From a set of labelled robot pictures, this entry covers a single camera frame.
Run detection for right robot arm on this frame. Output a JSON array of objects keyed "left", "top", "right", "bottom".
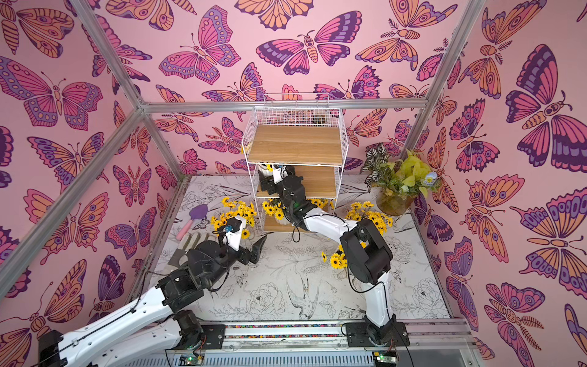
[{"left": 259, "top": 168, "right": 410, "bottom": 347}]

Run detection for purple pink garden trowel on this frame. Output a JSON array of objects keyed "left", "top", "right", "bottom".
[{"left": 176, "top": 203, "right": 209, "bottom": 241}]

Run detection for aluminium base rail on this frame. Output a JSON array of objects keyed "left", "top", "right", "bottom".
[{"left": 92, "top": 319, "right": 484, "bottom": 366}]

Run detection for white green gardening glove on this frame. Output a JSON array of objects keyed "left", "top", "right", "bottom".
[{"left": 168, "top": 232, "right": 210, "bottom": 268}]

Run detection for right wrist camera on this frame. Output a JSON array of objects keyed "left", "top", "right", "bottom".
[{"left": 272, "top": 165, "right": 290, "bottom": 184}]

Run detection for sunflower pot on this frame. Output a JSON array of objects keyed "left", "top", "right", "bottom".
[
  {"left": 345, "top": 201, "right": 394, "bottom": 235},
  {"left": 321, "top": 246, "right": 349, "bottom": 269},
  {"left": 257, "top": 163, "right": 274, "bottom": 177},
  {"left": 262, "top": 199, "right": 286, "bottom": 222},
  {"left": 310, "top": 198, "right": 335, "bottom": 213},
  {"left": 210, "top": 197, "right": 258, "bottom": 240}
]

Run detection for aluminium frame bars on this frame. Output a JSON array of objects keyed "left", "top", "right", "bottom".
[{"left": 1, "top": 1, "right": 485, "bottom": 295}]

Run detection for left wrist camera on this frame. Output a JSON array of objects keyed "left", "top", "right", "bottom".
[{"left": 218, "top": 216, "right": 247, "bottom": 252}]

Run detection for white wire wooden shelf unit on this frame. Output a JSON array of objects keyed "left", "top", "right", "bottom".
[{"left": 242, "top": 106, "right": 349, "bottom": 232}]

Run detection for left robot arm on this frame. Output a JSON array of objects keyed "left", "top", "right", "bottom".
[{"left": 38, "top": 237, "right": 266, "bottom": 366}]

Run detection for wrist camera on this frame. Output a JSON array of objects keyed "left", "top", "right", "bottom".
[
  {"left": 218, "top": 216, "right": 247, "bottom": 252},
  {"left": 272, "top": 165, "right": 290, "bottom": 184}
]

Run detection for green leafy potted plant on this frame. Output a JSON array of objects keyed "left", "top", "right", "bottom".
[{"left": 361, "top": 143, "right": 440, "bottom": 217}]

